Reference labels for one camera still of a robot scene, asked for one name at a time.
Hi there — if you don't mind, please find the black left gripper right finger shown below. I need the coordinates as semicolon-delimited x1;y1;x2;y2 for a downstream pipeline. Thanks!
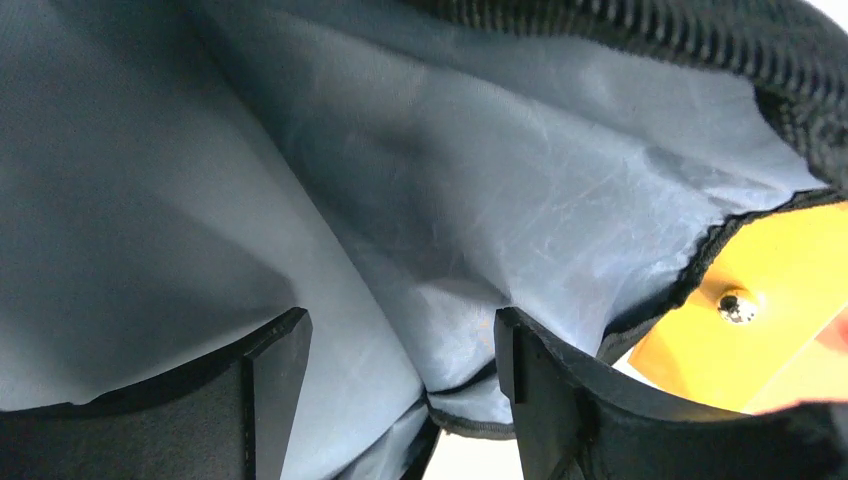
495;307;847;479

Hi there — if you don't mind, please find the black student backpack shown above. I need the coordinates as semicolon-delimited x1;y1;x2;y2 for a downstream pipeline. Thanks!
1;1;847;479

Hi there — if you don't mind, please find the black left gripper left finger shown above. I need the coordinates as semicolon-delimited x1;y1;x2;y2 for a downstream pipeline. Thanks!
1;308;312;479

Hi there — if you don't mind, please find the yellow open drawer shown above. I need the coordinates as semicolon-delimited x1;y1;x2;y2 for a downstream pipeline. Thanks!
617;202;847;414

